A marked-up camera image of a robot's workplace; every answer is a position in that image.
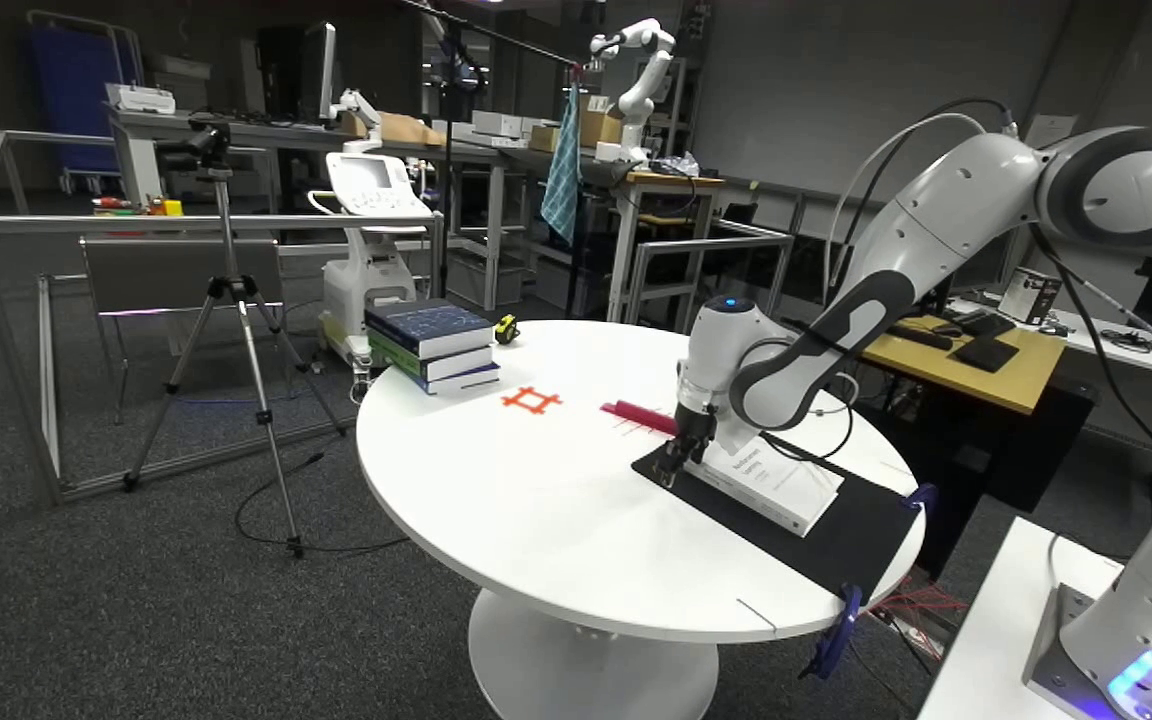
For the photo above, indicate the white wheeled equipment cart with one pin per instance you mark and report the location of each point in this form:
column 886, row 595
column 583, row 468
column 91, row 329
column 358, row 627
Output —
column 371, row 186

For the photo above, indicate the grey metal railing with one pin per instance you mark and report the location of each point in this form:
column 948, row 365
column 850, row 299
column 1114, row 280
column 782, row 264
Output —
column 710, row 242

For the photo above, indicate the red marker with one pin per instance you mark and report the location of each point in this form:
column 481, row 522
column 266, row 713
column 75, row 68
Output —
column 636, row 413

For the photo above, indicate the green hardcover book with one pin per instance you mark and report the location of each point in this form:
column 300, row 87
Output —
column 452, row 360

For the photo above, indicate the yellow black tape measure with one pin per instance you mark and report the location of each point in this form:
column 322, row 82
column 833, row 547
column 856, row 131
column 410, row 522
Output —
column 506, row 329

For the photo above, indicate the black boom pole stand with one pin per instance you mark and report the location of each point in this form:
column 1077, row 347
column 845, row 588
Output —
column 447, row 135

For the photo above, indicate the flat cardboard box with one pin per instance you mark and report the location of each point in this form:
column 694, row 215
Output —
column 404, row 131

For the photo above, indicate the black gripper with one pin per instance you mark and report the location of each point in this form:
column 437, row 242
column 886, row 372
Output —
column 699, row 424

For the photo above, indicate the cardboard box beside cloth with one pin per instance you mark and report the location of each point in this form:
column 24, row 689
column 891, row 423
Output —
column 599, row 131

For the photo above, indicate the small white background robot arm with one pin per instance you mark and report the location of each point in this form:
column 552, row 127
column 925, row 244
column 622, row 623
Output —
column 640, row 82

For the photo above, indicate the black rectangular mat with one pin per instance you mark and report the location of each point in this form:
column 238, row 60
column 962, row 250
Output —
column 856, row 551

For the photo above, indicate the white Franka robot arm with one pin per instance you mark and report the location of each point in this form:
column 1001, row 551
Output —
column 948, row 215

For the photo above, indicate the orange square tape marker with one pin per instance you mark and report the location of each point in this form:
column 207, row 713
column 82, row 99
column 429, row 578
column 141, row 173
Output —
column 530, row 389

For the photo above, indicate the white book with blue spine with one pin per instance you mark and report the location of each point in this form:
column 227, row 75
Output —
column 467, row 381

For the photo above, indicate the black camera on tripod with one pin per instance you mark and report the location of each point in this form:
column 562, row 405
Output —
column 208, row 143

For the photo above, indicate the teal hanging cloth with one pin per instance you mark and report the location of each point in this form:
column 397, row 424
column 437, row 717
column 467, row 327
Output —
column 562, row 182

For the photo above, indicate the white round table pedestal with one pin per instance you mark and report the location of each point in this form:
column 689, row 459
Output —
column 590, row 660

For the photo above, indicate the dark blue hardcover book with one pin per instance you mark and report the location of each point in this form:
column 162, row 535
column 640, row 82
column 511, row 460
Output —
column 424, row 327

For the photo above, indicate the black camera tripod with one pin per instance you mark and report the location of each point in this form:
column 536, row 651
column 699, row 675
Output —
column 248, row 343

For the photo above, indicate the grey metal frame enclosure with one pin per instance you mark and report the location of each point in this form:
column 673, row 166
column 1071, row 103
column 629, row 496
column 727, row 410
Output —
column 203, row 222

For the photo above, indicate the white robot stand table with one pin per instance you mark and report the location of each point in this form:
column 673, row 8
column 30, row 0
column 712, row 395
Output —
column 990, row 641

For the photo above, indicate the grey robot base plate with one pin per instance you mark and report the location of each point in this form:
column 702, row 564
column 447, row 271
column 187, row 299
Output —
column 1063, row 641

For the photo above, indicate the blue cabinet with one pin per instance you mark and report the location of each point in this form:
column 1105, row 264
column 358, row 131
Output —
column 69, row 82

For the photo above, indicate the yellow top side table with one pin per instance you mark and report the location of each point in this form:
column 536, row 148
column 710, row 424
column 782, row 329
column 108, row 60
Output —
column 1010, row 389

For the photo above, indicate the wooden top workbench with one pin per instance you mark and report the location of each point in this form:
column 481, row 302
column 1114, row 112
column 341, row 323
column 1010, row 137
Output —
column 660, row 176

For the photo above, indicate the small black foam pad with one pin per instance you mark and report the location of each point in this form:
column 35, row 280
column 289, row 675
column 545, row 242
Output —
column 986, row 352

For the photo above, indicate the blue tape strip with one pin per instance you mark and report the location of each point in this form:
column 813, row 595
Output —
column 833, row 641
column 920, row 500

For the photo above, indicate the white paperback book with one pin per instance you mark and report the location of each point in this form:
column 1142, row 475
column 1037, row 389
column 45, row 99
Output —
column 789, row 493

